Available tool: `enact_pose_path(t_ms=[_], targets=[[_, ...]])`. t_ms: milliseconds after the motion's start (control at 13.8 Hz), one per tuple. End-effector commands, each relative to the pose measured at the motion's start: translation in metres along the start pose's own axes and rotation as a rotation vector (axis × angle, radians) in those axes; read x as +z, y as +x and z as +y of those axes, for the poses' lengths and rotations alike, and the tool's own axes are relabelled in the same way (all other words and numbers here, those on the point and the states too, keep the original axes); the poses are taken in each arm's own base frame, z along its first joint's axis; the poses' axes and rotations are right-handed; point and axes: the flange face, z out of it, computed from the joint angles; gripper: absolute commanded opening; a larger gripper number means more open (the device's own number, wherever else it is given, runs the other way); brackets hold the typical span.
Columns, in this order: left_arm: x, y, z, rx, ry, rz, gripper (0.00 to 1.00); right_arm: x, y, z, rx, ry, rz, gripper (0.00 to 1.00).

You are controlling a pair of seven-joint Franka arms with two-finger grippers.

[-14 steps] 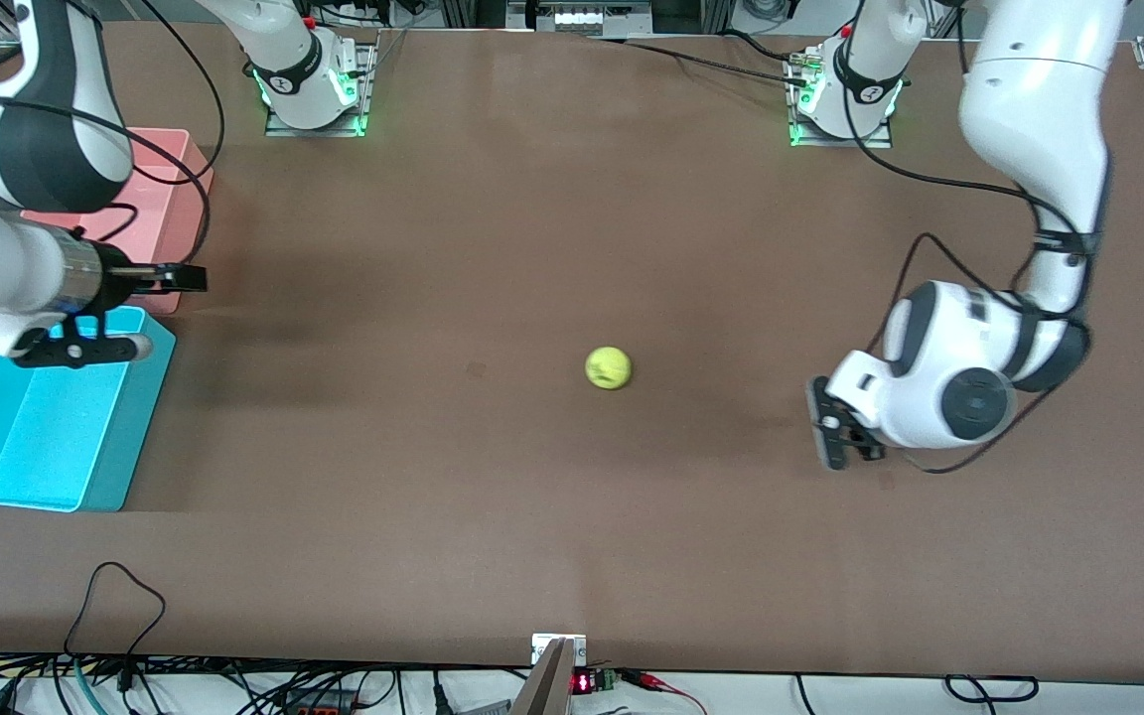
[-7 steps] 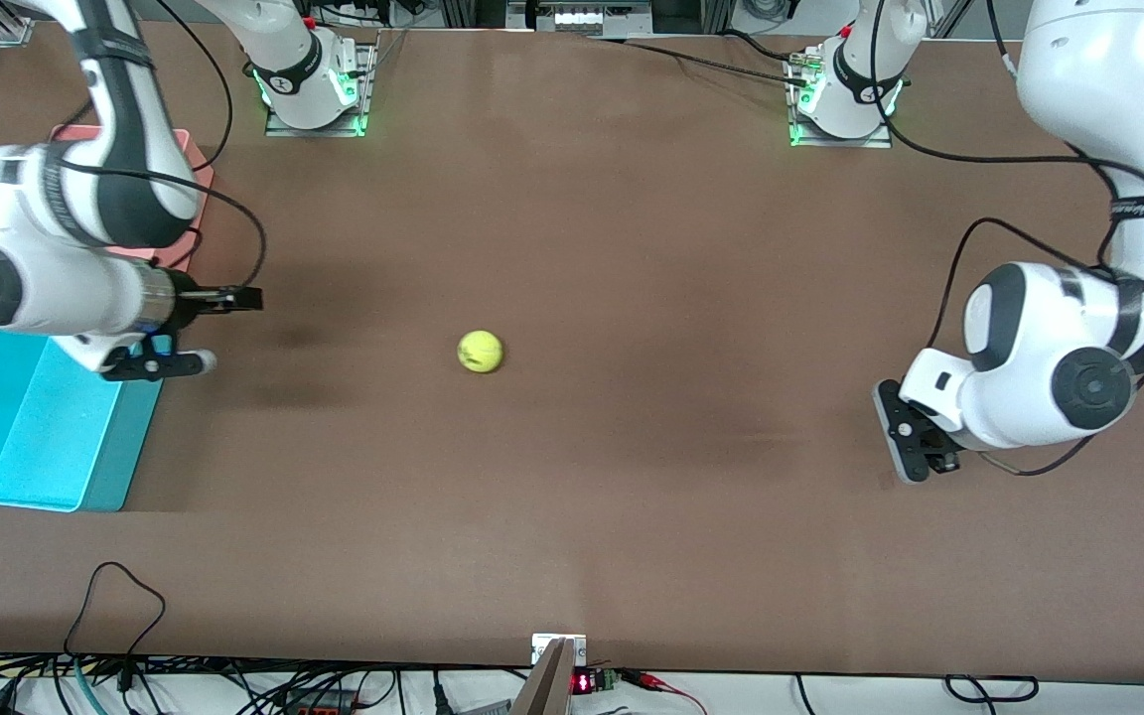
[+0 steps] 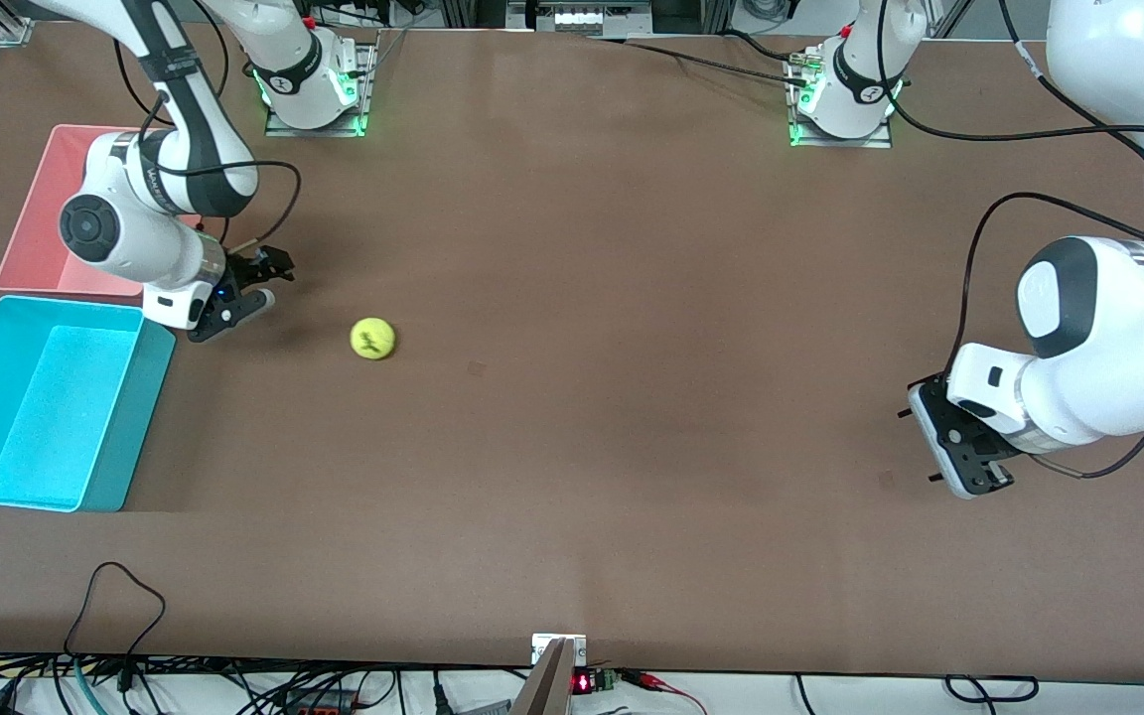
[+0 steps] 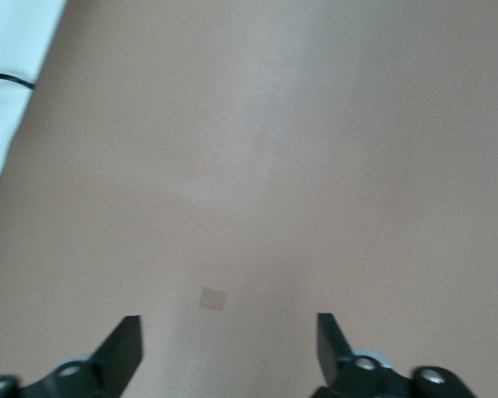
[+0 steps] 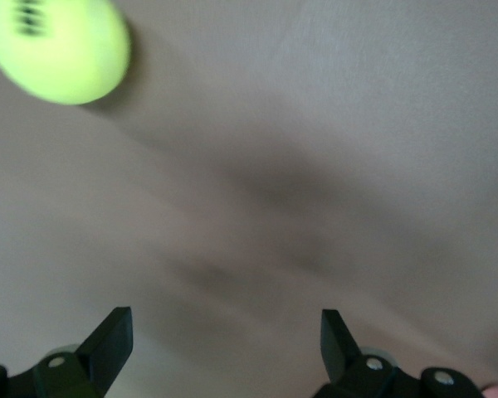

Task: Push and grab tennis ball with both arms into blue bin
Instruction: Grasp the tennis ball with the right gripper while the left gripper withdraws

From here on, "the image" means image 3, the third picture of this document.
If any yellow tennis ball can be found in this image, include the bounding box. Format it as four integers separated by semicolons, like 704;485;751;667
350;317;396;361

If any pink plastic bin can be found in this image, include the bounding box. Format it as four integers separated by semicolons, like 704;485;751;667
0;124;204;299

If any blue plastic bin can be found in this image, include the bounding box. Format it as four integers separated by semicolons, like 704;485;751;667
0;295;177;513

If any red clip lead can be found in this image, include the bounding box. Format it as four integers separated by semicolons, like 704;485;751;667
627;669;710;714

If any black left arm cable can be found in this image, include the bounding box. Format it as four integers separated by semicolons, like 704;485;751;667
947;0;1144;383

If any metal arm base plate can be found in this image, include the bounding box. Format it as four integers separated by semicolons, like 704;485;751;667
786;50;896;150
264;40;380;138

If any black coiled cable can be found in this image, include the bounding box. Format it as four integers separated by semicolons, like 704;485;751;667
944;673;1040;702

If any black base cable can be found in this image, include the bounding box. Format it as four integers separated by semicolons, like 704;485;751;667
885;84;1144;142

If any thin black cable loop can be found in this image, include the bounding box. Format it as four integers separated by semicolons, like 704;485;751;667
64;561;168;691

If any aluminium frame with lights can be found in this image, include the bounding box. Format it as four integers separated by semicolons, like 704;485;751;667
507;0;654;33

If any black cable on table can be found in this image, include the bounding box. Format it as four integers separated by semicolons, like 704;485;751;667
592;30;816;82

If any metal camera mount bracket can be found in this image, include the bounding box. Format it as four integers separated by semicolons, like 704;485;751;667
531;633;588;668

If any grey camera mount pole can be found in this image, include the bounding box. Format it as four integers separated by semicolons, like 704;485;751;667
510;638;575;715

